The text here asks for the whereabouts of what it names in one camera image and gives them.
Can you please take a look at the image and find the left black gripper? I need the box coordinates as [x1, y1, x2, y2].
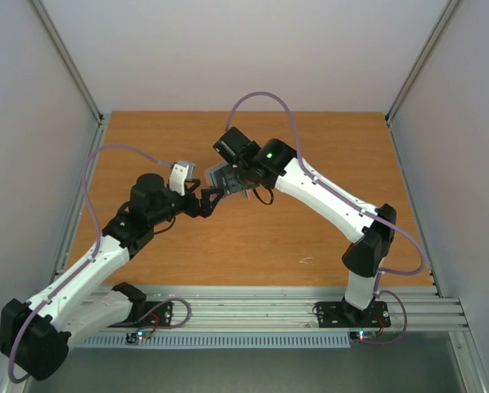
[150, 178, 224, 226]

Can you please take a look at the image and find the pink leather card holder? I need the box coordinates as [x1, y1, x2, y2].
[205, 162, 251, 199]

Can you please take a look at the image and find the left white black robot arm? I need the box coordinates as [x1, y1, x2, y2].
[0, 174, 224, 383]

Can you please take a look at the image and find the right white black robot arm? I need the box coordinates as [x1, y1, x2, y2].
[213, 127, 396, 327]

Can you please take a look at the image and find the left controller board with LEDs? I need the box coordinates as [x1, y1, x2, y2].
[125, 330, 152, 345]

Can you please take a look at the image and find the controller board with leds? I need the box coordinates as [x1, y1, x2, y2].
[125, 330, 152, 345]
[350, 330, 382, 342]

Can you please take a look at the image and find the right controller board with LEDs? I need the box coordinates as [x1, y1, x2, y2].
[350, 330, 382, 342]

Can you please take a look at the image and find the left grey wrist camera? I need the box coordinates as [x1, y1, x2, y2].
[168, 160, 196, 196]

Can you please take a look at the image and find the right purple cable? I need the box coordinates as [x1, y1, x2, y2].
[225, 92, 428, 278]

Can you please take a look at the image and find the purple cable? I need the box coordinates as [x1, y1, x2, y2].
[7, 143, 175, 385]
[225, 92, 428, 278]

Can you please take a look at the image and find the aluminium rail base frame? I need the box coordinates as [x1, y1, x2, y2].
[26, 286, 470, 333]

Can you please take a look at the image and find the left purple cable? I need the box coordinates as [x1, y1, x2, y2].
[7, 143, 175, 385]

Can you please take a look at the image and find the grey slotted cable duct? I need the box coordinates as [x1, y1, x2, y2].
[79, 332, 350, 350]

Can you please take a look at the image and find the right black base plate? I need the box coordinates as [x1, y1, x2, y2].
[312, 300, 392, 328]

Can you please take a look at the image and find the left aluminium corner post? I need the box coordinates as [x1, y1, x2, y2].
[28, 0, 104, 124]

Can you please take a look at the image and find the aluminium corner post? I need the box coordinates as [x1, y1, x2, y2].
[385, 0, 463, 127]
[28, 0, 104, 124]

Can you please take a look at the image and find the right aluminium corner post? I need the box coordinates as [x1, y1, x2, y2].
[385, 0, 463, 127]

